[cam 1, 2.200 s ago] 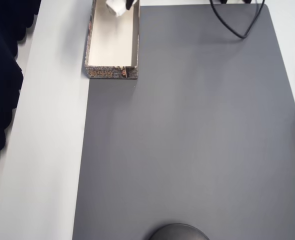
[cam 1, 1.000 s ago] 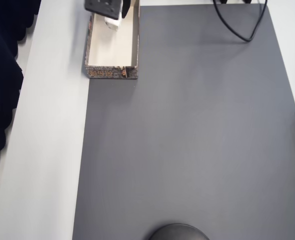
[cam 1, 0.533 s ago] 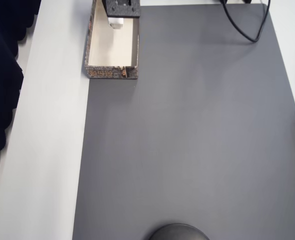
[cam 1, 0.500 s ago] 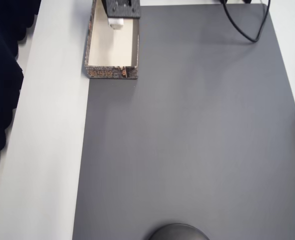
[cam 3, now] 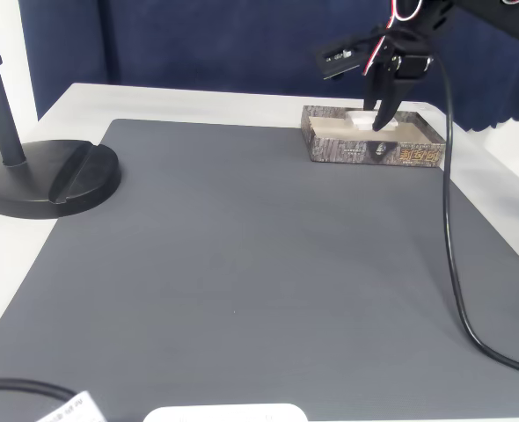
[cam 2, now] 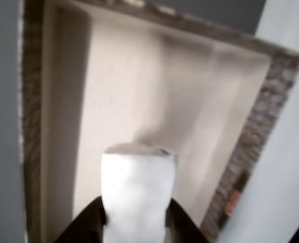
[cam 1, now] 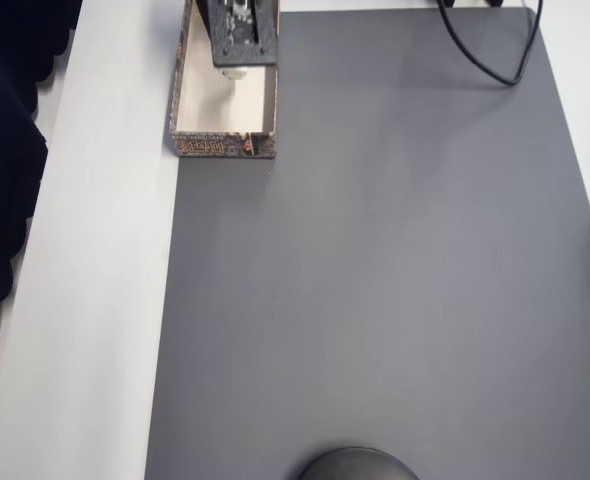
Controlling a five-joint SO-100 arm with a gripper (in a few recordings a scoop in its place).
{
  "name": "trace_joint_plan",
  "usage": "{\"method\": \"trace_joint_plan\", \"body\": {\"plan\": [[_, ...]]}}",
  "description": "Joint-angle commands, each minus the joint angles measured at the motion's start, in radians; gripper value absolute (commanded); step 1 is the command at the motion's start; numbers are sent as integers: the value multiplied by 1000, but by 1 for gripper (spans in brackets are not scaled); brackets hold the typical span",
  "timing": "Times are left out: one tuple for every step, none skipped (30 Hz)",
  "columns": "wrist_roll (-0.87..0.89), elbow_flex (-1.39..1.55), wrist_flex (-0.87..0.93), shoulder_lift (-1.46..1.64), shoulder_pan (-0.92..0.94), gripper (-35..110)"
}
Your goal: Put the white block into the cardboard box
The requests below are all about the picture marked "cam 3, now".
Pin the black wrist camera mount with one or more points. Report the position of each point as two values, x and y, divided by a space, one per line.
341 57

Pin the patterned open cardboard box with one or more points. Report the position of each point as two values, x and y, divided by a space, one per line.
343 149

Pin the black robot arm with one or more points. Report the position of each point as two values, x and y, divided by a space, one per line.
484 15

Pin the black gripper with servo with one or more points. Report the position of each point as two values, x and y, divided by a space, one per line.
383 78

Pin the white rectangular block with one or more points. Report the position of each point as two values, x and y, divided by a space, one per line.
360 119

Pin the white rounded electronic device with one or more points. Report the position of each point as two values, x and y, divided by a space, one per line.
224 413

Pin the dark blue curtain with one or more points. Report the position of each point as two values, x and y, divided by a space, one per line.
198 39

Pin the grey rubber mat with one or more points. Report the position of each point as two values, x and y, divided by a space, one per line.
220 285

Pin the white printed paper label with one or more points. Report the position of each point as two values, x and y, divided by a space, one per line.
72 409

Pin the black round-base stand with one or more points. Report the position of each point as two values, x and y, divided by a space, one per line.
44 180

